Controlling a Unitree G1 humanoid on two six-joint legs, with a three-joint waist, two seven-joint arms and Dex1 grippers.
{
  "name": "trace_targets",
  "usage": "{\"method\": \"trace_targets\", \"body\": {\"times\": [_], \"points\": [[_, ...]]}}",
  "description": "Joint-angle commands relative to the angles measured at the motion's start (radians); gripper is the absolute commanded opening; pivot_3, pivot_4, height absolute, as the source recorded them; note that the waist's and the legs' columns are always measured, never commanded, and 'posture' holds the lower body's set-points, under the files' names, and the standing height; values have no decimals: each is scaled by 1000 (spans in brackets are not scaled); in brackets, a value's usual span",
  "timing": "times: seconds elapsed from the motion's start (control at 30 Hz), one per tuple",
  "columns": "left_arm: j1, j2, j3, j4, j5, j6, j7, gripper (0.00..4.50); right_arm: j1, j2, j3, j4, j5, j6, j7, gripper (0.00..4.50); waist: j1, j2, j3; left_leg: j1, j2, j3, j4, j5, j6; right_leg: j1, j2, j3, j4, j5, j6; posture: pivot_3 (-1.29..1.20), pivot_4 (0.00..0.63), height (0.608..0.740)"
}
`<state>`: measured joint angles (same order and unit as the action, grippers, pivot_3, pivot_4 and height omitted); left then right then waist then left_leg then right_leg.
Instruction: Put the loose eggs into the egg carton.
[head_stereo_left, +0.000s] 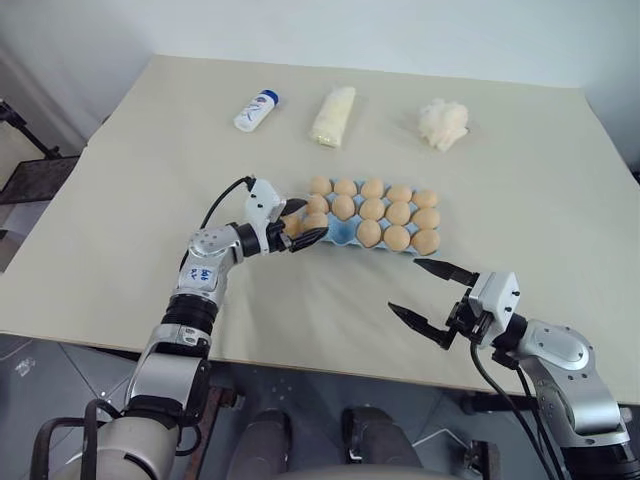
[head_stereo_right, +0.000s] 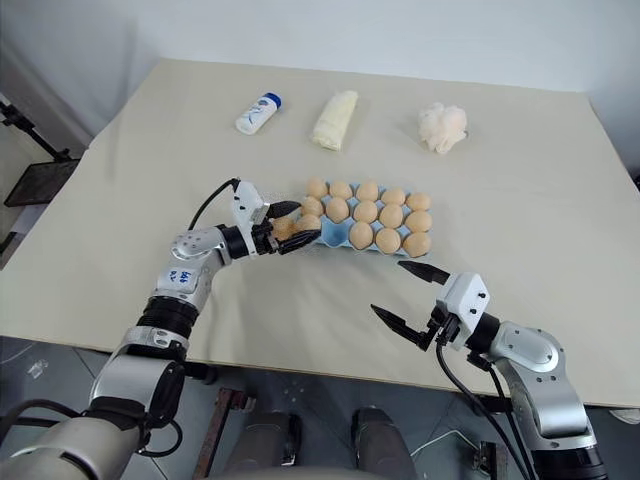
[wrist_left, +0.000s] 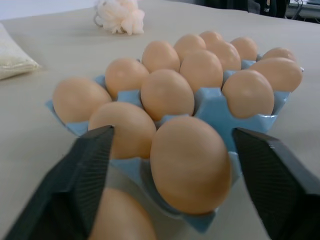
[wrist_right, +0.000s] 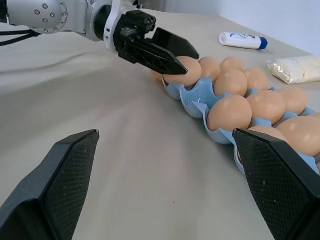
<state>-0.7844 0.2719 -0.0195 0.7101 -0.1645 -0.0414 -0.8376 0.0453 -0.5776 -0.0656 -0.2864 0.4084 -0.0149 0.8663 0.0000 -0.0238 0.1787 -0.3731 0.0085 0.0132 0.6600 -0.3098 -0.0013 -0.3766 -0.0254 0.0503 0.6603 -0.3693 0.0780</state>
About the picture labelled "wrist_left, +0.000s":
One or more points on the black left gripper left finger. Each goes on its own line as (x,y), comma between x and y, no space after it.
(75,185)

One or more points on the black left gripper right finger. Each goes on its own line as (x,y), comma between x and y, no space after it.
(282,190)

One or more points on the brown egg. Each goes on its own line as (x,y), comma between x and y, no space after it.
(278,53)
(226,56)
(125,75)
(167,93)
(188,43)
(190,165)
(245,47)
(80,98)
(201,68)
(247,93)
(122,217)
(160,57)
(211,36)
(277,73)
(130,127)

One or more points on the blue egg tray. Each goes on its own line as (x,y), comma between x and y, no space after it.
(212,105)

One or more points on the white textured bag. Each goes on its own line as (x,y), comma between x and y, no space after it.
(12,55)

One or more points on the pale peach bath pouf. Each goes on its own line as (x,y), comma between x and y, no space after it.
(120,16)

